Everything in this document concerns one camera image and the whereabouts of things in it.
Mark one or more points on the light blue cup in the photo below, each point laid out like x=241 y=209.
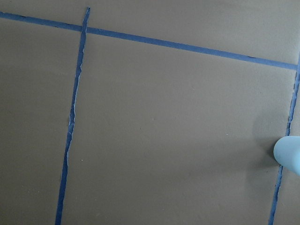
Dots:
x=287 y=153

